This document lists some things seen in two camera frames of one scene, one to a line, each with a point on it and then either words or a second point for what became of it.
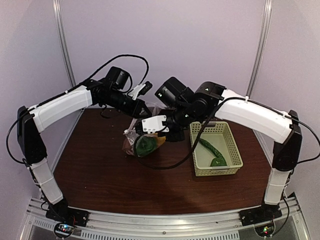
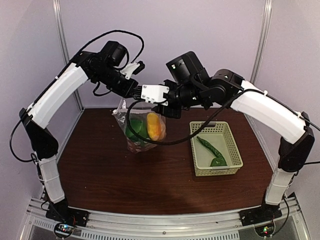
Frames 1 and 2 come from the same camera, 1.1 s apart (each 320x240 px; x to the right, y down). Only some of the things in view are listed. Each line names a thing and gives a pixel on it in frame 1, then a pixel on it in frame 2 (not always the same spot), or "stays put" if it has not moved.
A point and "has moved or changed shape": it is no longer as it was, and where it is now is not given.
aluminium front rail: [219, 224] stays put
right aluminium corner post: [267, 8] stays put
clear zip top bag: [137, 144] has moved or changed shape
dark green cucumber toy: [210, 147] stays put
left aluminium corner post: [57, 5] stays put
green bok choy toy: [145, 144] → [140, 126]
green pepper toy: [218, 162] stays put
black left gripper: [136, 109] → [125, 92]
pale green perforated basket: [219, 133] stays put
